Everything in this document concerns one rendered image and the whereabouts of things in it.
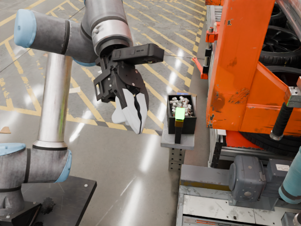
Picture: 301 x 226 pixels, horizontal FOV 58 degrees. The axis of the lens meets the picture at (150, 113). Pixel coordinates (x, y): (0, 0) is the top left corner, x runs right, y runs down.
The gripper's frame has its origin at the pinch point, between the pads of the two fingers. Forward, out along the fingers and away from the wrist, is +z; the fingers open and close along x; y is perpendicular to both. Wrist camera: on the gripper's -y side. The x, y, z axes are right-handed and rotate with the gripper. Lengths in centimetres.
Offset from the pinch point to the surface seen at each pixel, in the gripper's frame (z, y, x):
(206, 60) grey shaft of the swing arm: -106, 50, -170
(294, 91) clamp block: -10, -19, -54
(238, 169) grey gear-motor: 3, 23, -90
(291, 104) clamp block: -6, -17, -55
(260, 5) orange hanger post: -43, -22, -53
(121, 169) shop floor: -21, 100, -87
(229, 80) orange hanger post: -31, 3, -68
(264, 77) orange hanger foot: -28, -8, -77
